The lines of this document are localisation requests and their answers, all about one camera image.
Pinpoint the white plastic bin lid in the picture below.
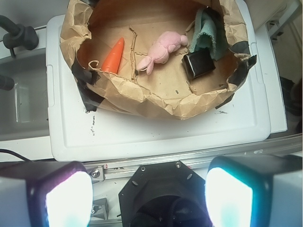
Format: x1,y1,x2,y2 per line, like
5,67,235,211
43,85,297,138
46,0,287,162

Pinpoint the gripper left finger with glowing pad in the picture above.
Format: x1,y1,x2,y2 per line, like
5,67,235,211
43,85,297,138
0,161,93,227

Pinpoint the grey bracket with label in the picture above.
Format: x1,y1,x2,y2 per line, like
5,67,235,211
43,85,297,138
91,198,109,220

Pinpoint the pink plush bunny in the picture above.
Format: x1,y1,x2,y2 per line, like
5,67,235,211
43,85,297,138
136,31,188,75

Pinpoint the black octagonal mount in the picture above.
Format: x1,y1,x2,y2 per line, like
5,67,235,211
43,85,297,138
118,161,213,227

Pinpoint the black cable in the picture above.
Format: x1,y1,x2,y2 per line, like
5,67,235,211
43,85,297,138
0,148,31,162

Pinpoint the orange plastic carrot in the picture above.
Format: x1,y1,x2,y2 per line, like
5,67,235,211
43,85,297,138
101,37,125,73

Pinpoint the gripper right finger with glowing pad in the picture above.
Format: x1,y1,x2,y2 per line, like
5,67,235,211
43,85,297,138
205,155,303,227

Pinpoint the black handle knob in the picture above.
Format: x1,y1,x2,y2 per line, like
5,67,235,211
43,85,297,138
0,15,39,50

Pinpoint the teal knitted cloth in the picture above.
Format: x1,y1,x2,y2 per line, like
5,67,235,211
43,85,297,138
189,7,229,61

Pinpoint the black box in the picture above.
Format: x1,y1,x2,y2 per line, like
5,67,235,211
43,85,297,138
182,49,215,80

